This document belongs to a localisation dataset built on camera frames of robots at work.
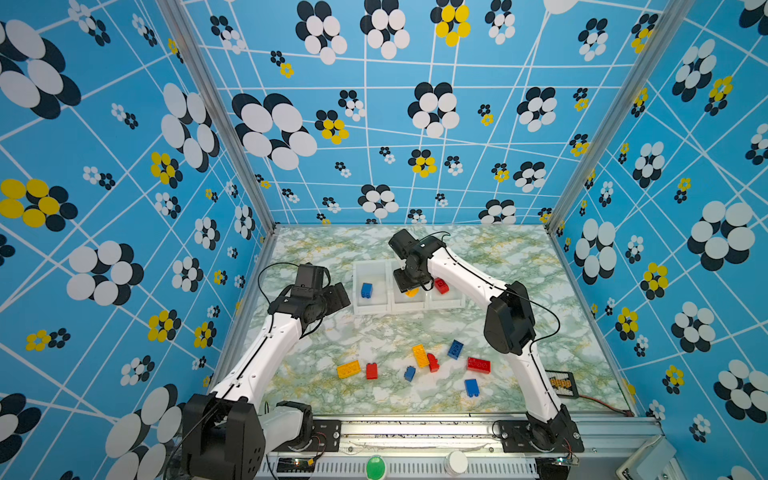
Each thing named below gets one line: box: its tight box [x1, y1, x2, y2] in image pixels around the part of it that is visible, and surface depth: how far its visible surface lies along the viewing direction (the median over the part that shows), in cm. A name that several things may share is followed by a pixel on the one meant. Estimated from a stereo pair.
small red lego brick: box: [366, 362, 379, 380], surface depth 86 cm
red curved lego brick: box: [427, 353, 440, 373], surface depth 86 cm
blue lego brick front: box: [464, 378, 480, 398], surface depth 82 cm
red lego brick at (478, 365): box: [467, 357, 492, 374], surface depth 85 cm
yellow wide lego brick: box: [337, 360, 361, 379], surface depth 86 cm
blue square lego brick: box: [447, 339, 464, 360], surface depth 88 cm
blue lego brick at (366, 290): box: [361, 282, 373, 299], surface depth 101 cm
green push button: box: [366, 454, 387, 480], surface depth 63 cm
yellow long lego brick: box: [412, 344, 429, 368], surface depth 88 cm
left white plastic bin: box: [352, 260, 392, 314], surface depth 100 cm
